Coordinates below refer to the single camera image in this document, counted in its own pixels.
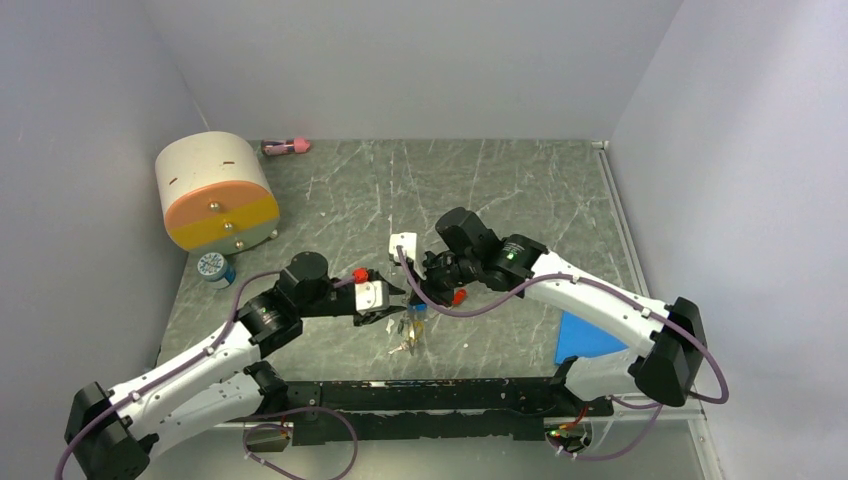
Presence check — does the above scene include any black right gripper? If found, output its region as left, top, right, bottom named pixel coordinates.
left=407, top=249, right=479, bottom=308

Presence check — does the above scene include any red key tag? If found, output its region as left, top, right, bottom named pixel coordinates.
left=452, top=289, right=467, bottom=307

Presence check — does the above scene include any blue key tag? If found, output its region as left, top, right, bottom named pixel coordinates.
left=407, top=304, right=428, bottom=315

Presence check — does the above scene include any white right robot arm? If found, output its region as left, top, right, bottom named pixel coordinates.
left=389, top=207, right=708, bottom=415

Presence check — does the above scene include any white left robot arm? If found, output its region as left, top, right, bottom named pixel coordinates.
left=53, top=251, right=404, bottom=479

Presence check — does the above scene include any blue foam pad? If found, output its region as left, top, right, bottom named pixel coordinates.
left=554, top=312, right=627, bottom=365

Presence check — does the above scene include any small blue white jar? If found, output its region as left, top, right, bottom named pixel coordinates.
left=196, top=252, right=236, bottom=290

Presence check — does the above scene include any pink capped small bottle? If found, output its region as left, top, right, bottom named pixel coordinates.
left=260, top=137, right=311, bottom=157

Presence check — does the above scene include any white round drawer cabinet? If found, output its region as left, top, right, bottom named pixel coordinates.
left=155, top=131, right=280, bottom=255

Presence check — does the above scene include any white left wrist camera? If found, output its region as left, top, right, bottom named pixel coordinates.
left=354, top=280, right=390, bottom=314

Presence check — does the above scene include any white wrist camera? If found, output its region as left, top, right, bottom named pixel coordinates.
left=354, top=280, right=390, bottom=314
left=388, top=232, right=426, bottom=278

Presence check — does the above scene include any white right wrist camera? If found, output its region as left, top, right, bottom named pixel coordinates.
left=388, top=232, right=426, bottom=278

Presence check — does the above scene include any aluminium frame rail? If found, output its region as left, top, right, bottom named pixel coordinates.
left=105, top=374, right=723, bottom=480

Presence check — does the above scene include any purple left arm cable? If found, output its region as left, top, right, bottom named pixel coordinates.
left=54, top=267, right=372, bottom=480

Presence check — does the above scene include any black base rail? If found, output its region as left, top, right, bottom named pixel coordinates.
left=246, top=377, right=614, bottom=446

